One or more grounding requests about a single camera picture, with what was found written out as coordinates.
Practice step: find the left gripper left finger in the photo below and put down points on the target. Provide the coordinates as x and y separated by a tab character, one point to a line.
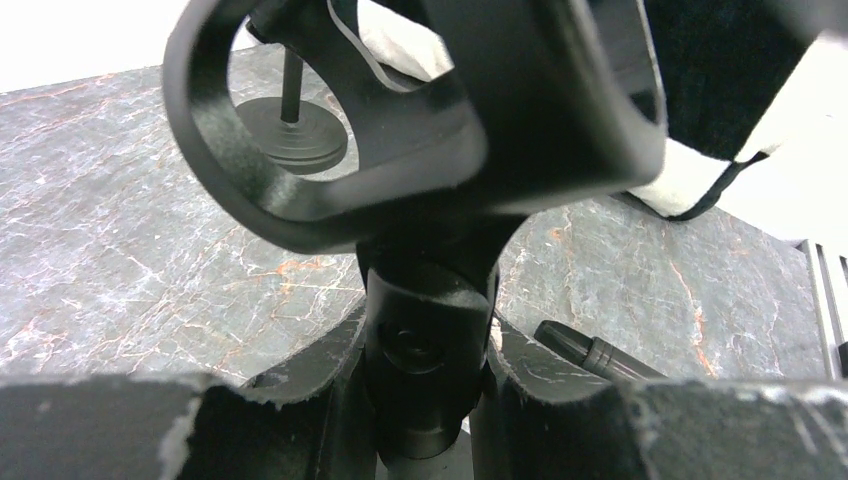
179	424

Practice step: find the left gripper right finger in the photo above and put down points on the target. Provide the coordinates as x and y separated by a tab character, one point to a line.
662	430

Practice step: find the black microphone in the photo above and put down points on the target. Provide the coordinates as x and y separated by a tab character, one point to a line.
593	354

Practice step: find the black mic stand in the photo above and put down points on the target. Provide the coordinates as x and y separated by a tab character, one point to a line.
424	218
299	136

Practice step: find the black white checkered pillow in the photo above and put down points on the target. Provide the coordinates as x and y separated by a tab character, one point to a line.
715	99

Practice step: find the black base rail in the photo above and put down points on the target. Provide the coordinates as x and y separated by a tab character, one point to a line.
828	276

